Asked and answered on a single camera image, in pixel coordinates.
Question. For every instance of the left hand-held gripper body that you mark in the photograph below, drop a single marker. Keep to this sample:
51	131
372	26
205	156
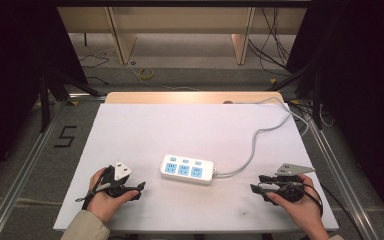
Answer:
120	171

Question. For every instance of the black metal stand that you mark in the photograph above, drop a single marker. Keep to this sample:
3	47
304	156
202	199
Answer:
51	90
313	93

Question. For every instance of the white power strip blue sockets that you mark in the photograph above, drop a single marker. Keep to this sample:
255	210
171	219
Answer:
186	169

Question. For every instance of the yellow tape roll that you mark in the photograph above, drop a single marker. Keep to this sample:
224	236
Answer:
146	74

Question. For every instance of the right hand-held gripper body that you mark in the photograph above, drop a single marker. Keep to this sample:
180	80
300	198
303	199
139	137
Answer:
290	186

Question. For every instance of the person's left hand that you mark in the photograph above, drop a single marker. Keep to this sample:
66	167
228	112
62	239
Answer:
105	205

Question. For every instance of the white table mat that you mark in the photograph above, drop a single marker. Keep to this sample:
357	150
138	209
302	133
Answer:
193	133

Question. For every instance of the aluminium floor rail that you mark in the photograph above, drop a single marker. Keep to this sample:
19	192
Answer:
23	170
343	180

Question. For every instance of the person's right hand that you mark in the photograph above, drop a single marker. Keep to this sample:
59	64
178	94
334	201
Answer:
305	208

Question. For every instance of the light wooden shelf unit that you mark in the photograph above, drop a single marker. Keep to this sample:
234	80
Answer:
180	23

